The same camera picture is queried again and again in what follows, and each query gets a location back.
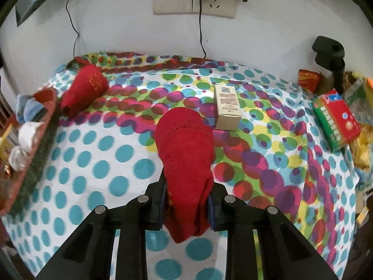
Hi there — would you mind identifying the white sock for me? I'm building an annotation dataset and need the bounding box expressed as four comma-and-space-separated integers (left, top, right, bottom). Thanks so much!
8, 145, 28, 172
18, 121, 44, 154

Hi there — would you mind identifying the yellow cartoon medicine box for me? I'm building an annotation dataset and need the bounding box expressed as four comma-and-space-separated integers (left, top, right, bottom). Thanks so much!
0, 124, 14, 161

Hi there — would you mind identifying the beige cosmetic box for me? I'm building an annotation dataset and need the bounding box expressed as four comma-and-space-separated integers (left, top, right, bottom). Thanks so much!
214, 85, 242, 131

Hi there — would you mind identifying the light blue sock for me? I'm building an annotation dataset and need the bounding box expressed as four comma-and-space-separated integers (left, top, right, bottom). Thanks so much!
23, 97, 47, 122
15, 94, 32, 125

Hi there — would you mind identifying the red sock with gold print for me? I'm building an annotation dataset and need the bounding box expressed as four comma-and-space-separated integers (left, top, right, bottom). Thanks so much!
61, 64, 109, 119

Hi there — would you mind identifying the polka dot bed sheet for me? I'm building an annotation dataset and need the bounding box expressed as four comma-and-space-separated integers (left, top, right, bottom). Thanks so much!
1, 52, 359, 277

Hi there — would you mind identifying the red round tray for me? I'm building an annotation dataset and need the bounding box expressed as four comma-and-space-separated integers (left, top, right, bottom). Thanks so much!
1, 87, 60, 216

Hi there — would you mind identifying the red green snack box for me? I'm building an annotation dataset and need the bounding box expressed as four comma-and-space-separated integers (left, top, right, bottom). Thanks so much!
312, 89, 362, 152

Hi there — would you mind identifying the orange red snack packet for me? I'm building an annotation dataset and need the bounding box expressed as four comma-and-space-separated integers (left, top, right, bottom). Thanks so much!
298, 70, 322, 93

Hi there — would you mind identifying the black hanging cable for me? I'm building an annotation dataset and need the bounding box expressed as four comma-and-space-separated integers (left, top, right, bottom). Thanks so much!
65, 0, 81, 59

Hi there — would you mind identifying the white wall socket plate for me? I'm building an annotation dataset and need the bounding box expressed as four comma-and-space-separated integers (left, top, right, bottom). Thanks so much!
152, 0, 241, 18

